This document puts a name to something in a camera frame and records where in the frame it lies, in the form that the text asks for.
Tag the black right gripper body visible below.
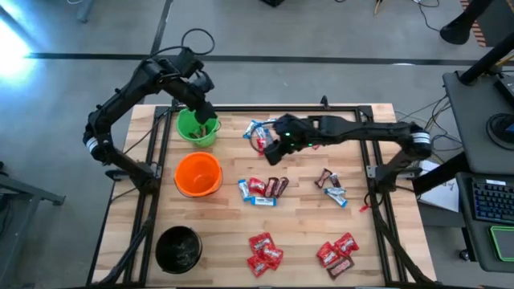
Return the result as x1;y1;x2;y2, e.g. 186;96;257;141
279;119;323;153

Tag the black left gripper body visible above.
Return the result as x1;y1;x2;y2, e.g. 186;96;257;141
161;75;205;107

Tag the orange jack-o-lantern bucket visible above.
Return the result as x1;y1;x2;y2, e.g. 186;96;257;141
173;151;224;198

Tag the green plastic bucket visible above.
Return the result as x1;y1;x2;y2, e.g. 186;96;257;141
175;104;222;149

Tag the black plastic bucket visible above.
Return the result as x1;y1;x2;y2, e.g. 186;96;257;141
154;226;203;275

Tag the black desk leg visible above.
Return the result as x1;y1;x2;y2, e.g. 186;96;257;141
411;151;471;197

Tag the white paper sheet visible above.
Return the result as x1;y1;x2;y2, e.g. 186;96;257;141
417;160;461;214

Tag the grey side desk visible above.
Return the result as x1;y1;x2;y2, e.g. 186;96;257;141
442;70;514;176

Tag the grey metal cart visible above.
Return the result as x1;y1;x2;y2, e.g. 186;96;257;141
0;160;67;289

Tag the dark grey keyboard desk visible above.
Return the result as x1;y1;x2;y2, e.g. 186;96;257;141
455;171;514;275

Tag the round black base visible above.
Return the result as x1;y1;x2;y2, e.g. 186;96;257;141
485;112;514;152

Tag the black backlit keyboard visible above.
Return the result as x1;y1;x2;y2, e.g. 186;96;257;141
471;178;514;225

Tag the black pole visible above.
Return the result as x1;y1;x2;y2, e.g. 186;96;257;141
457;31;514;86

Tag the orange black striped mat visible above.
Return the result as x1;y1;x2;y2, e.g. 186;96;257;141
459;0;487;48

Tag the black desk device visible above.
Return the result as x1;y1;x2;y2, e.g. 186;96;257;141
492;74;514;106

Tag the green-edged black tablet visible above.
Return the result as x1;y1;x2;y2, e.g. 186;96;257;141
488;225;514;263

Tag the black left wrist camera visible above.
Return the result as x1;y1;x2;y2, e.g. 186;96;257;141
191;71;216;94

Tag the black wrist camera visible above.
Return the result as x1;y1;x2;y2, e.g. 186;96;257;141
191;71;216;94
273;113;306;136

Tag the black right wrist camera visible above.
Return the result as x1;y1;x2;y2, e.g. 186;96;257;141
273;113;306;136

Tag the black aluminium table frame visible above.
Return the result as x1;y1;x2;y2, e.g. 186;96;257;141
86;103;437;289

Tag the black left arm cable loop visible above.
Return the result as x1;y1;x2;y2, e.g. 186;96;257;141
138;27;216;69

